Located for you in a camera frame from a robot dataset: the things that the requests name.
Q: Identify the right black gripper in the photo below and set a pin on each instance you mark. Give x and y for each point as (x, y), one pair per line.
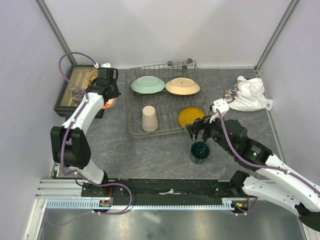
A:
(199, 124)

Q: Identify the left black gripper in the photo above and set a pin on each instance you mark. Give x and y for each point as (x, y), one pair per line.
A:
(116, 93)

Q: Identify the red patterned small bowl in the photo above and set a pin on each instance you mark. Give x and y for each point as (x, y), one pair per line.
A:
(110, 103)

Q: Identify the yellow patterned plate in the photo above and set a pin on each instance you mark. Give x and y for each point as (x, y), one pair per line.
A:
(189, 115)

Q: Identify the mint green plate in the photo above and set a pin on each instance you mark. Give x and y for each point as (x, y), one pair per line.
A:
(148, 85)

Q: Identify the beige bird plate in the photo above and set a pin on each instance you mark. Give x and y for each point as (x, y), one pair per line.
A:
(182, 86)

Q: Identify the beige paper cup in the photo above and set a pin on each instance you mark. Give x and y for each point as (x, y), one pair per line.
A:
(149, 119)

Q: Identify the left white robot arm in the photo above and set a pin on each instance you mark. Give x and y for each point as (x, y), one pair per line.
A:
(69, 144)

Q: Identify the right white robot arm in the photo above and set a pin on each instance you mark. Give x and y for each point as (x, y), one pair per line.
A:
(294, 192)

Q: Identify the dark green mug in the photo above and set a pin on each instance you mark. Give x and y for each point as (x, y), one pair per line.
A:
(199, 152)

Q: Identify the black glass-lid jewelry box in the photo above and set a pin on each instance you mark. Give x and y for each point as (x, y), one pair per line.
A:
(70, 97)

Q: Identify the crumpled white printed cloth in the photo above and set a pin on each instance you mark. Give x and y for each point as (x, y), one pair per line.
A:
(247, 95)

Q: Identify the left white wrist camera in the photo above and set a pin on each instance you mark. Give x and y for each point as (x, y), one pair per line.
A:
(104, 65)

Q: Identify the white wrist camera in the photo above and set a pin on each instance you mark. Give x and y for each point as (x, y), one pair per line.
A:
(104, 65)
(219, 108)

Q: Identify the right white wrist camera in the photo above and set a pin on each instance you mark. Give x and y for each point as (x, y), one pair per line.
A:
(219, 108)

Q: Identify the grey wire dish rack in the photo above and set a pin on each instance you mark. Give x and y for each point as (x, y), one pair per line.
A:
(167, 105)

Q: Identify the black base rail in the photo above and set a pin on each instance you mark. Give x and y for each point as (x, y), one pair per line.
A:
(177, 190)

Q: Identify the grey slotted cable duct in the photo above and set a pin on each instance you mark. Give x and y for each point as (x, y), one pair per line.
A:
(99, 205)

